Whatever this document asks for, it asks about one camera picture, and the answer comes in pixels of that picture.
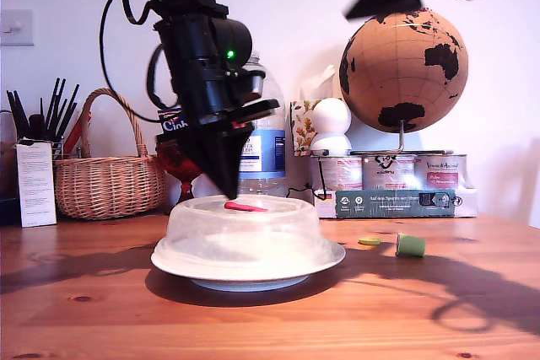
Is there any cardboard tin tray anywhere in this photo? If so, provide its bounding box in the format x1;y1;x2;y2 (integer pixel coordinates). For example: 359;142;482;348
314;185;480;220

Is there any red utensil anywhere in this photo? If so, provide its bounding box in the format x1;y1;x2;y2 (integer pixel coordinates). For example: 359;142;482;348
64;111;94;154

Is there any white tin black scribble label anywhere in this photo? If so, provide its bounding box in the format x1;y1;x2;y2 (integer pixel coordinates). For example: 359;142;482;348
362;154;417;191

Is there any wicker basket with handle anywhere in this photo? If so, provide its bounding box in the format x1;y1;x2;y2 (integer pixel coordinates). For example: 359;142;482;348
53;88;167;221

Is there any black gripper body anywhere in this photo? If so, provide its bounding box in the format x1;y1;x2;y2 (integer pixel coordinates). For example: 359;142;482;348
156;77;282;144

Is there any white round security camera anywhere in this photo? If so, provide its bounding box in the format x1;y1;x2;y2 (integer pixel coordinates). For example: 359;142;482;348
310;97;354;157

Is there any white ceramic plate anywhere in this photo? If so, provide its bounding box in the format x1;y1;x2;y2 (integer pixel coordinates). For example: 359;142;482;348
187;239;347;293

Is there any white printed carton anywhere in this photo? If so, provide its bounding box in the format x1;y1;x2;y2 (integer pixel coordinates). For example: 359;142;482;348
15;143;58;228

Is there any dark brown box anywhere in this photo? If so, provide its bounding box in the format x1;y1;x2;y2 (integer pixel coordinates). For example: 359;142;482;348
0;142;21;226

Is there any large clear water bottle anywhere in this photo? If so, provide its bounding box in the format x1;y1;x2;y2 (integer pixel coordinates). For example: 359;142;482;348
236;51;289;200

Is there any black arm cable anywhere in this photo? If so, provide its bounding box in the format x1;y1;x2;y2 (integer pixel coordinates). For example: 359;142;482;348
146;42;181;111
121;0;154;26

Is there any white tin pink label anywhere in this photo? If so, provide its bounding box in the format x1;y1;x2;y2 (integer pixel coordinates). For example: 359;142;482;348
310;156;364;191

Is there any clear plastic dome pink handle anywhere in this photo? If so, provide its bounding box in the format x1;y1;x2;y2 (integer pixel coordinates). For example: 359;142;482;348
150;195;337;282

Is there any red glass goblet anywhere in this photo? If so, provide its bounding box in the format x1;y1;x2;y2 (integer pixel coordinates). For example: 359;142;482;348
154;142;204;205

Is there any cork globe on stand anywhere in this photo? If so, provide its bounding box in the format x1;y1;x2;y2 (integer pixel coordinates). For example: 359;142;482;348
338;7;470;155

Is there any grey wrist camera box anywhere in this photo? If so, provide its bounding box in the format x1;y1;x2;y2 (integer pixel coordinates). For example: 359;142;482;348
240;67;267;103

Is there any thin black camera cable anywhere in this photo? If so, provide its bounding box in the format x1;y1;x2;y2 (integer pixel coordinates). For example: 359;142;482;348
99;0;170;124

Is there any black stick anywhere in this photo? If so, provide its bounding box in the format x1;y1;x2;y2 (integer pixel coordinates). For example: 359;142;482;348
57;83;81;140
6;90;30;141
44;78;65;133

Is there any white tissue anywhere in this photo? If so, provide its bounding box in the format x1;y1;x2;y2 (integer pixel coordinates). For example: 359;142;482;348
300;64;338;102

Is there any leaf print tissue box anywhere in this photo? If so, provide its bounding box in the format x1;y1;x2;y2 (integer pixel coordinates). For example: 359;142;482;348
289;99;326;158

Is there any white wall light switch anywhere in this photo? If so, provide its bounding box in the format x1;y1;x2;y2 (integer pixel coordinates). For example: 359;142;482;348
0;8;35;48

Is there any thin black power cable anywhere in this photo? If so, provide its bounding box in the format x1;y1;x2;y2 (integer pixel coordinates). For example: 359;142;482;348
285;158;334;202

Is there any blue Ciobar box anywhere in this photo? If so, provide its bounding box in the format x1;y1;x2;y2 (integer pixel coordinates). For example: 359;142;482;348
157;107;190;134

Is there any metal wire utensil holder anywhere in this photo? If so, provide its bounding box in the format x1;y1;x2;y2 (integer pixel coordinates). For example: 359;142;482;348
52;140;84;162

